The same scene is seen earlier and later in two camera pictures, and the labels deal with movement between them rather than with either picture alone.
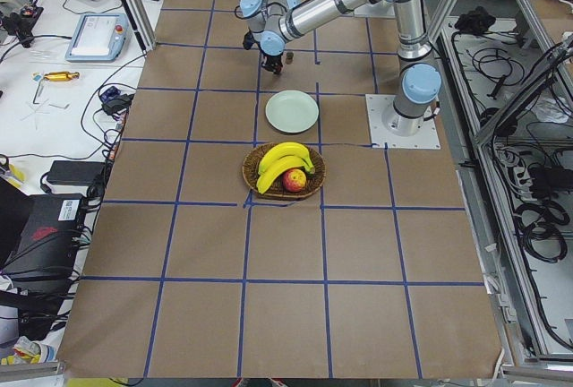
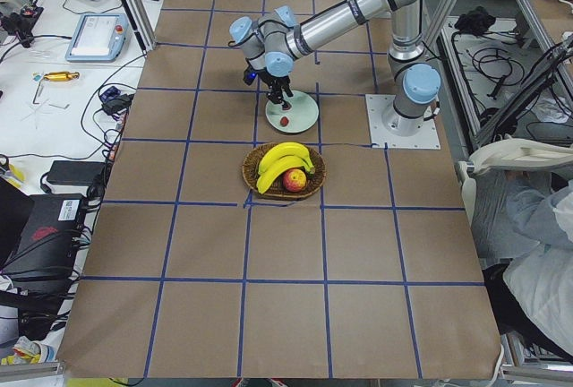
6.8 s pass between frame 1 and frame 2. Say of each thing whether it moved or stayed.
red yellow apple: stayed
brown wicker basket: stayed
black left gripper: moved
